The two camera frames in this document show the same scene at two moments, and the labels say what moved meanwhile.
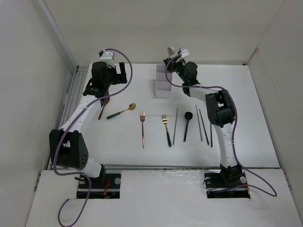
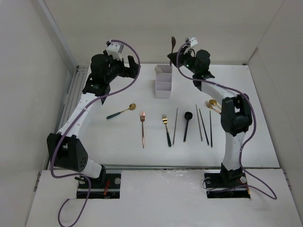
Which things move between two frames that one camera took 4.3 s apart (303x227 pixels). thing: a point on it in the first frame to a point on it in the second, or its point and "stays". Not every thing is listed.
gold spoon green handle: (131, 106) stays
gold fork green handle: (164, 121) stays
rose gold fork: (142, 117) stays
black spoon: (188, 115) stays
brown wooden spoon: (106, 100) to (173, 43)
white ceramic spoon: (171, 50) to (157, 69)
